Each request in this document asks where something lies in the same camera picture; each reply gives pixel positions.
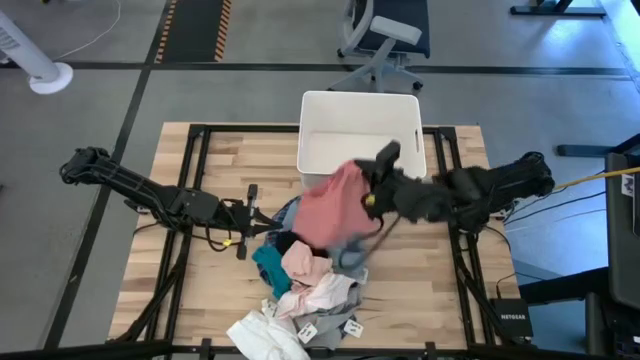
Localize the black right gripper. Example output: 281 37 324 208
354 158 417 222

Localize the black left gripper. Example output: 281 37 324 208
212 183 284 261

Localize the blue plaid shirt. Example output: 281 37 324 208
263 195 304 249

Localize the teal garment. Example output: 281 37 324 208
251 244 294 300

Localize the salmon pink garment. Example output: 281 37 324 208
292 159 382 250

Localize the light pink garment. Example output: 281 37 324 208
280 240 334 287

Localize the pale pinkish white garment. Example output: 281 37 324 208
275 272 357 320

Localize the blue denim garment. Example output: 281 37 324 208
327 238 370 285

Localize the grey garment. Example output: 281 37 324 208
294 284 365 350

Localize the white plastic bin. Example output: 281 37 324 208
296 90 428 190

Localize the grey blue office chair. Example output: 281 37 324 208
327 0 432 94

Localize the hazard striped floor mat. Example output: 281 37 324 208
153 0 234 64

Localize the black desk foot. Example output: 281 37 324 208
509 0 608 18

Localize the black desk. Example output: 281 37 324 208
519 133 640 360

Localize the dark hanging cord loop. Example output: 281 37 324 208
367 214 403 254

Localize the black metal table frame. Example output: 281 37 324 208
107 123 534 360

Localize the black Netgear switch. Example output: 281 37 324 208
488 297 535 339

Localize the black floor cable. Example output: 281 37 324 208
504 191 607 226

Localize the yellow cable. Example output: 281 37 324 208
553 166 640 191

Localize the white floor cable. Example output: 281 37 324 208
52 0 123 61

